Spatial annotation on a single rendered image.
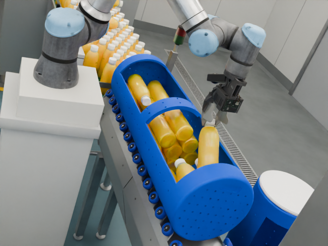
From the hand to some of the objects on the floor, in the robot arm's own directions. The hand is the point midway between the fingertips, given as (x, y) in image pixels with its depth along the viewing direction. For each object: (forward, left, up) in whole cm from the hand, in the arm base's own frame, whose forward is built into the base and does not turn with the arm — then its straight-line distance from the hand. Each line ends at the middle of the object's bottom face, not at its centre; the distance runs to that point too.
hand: (209, 121), depth 138 cm
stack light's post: (-1, +110, -132) cm, 172 cm away
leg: (-30, +55, -129) cm, 143 cm away
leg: (-16, +59, -130) cm, 143 cm away
